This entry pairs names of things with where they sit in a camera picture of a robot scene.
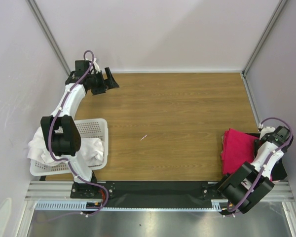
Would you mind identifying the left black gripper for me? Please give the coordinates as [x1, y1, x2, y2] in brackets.
[87, 68, 118, 95]

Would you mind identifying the pink t shirt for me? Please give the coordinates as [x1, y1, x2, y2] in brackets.
[221, 128, 259, 175]

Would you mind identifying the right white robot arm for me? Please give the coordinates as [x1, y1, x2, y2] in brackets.
[217, 126, 294, 216]

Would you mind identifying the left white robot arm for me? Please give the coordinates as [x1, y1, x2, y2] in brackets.
[40, 59, 119, 198]

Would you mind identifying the black folded t shirt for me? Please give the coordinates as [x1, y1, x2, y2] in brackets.
[247, 133, 287, 182]

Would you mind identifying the white laundry basket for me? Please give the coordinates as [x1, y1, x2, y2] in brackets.
[30, 118, 109, 176]

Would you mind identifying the white crumpled t shirt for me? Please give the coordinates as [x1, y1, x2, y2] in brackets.
[27, 127, 105, 167]

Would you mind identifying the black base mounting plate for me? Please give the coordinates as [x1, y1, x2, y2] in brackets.
[70, 180, 227, 209]

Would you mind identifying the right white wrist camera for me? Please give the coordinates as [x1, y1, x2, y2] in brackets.
[258, 124, 275, 140]

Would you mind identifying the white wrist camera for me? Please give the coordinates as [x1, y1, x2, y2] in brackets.
[93, 58, 101, 74]
[258, 124, 275, 140]

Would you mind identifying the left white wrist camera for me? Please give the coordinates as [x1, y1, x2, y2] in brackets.
[93, 58, 101, 74]

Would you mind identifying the aluminium frame rail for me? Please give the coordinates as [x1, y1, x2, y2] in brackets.
[25, 181, 294, 213]

